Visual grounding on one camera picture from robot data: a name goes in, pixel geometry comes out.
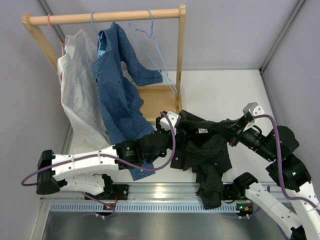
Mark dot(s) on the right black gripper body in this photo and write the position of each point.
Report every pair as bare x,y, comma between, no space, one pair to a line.
244,122

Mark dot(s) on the black pinstriped shirt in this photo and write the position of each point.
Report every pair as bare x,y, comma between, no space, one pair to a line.
201,148

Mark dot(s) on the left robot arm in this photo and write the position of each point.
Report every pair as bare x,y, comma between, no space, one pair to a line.
87,172

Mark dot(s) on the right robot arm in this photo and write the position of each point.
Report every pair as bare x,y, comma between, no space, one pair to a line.
276,144

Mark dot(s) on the empty light blue hanger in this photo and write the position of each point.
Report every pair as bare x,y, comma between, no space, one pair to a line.
165,75

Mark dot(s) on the blue checked shirt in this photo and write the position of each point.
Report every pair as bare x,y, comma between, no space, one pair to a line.
118,73

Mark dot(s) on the white shirt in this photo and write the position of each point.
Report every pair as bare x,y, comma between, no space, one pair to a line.
79,90

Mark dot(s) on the blue hanger holding shirt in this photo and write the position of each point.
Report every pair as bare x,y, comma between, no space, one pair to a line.
99,51

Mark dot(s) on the wooden clothes rack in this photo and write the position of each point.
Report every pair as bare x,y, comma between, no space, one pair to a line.
156,97

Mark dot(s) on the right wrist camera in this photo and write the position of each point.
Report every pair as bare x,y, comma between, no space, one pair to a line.
254,109

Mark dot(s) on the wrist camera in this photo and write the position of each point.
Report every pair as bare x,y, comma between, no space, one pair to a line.
254,109
169,120

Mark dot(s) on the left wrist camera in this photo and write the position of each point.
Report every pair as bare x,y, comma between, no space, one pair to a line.
169,120

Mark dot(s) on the aluminium mounting rail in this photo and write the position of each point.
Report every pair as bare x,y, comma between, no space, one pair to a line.
158,192

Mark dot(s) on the white slotted cable duct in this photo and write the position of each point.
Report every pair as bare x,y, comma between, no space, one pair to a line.
148,207

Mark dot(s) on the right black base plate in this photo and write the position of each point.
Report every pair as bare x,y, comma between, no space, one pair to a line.
233,192

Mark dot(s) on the pink wire hanger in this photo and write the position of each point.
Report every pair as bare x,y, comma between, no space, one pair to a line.
62,44

